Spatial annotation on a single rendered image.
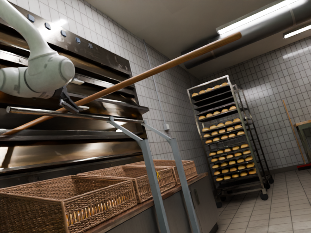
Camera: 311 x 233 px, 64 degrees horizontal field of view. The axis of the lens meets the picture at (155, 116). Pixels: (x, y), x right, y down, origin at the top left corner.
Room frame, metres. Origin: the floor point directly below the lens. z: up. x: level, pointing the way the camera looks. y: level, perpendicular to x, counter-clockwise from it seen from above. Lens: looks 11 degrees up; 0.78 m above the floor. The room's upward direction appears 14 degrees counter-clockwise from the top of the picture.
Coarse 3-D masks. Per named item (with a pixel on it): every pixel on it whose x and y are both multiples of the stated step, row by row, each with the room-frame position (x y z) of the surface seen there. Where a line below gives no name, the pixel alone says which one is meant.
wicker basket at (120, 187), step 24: (0, 192) 1.19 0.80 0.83; (24, 192) 1.38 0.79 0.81; (48, 192) 1.51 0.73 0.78; (72, 192) 1.66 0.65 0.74; (96, 192) 1.23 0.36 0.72; (120, 192) 1.41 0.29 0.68; (0, 216) 1.20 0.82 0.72; (24, 216) 1.13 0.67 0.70; (48, 216) 1.07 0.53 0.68; (72, 216) 1.08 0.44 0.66; (96, 216) 1.21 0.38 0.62
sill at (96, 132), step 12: (0, 132) 1.34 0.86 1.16; (12, 132) 1.40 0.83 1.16; (24, 132) 1.47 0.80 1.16; (36, 132) 1.55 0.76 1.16; (48, 132) 1.63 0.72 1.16; (60, 132) 1.72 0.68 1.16; (72, 132) 1.83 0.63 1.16; (84, 132) 1.95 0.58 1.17; (96, 132) 2.08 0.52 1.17; (108, 132) 2.23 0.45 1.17; (120, 132) 2.41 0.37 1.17; (132, 132) 2.61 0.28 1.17
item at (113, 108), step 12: (0, 96) 1.34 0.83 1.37; (12, 96) 1.39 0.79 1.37; (72, 96) 1.69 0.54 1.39; (84, 96) 1.80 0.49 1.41; (60, 108) 1.80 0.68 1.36; (96, 108) 2.08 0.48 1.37; (108, 108) 2.19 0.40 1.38; (120, 108) 2.31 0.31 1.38; (132, 108) 2.45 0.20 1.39; (144, 108) 2.66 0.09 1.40
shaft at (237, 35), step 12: (228, 36) 0.92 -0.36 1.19; (240, 36) 0.91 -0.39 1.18; (204, 48) 0.96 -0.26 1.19; (216, 48) 0.95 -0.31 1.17; (180, 60) 1.01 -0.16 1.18; (144, 72) 1.09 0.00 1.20; (156, 72) 1.07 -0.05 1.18; (120, 84) 1.14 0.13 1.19; (96, 96) 1.21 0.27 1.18; (36, 120) 1.40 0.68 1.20
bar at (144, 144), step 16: (16, 112) 1.05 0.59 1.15; (32, 112) 1.11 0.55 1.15; (48, 112) 1.19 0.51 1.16; (64, 112) 1.29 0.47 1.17; (144, 144) 1.56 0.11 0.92; (176, 144) 2.01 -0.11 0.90; (144, 160) 1.57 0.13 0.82; (176, 160) 2.00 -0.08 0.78; (160, 192) 1.59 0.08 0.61; (160, 208) 1.56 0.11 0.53; (192, 208) 1.99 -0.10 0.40; (160, 224) 1.57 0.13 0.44; (192, 224) 2.01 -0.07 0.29
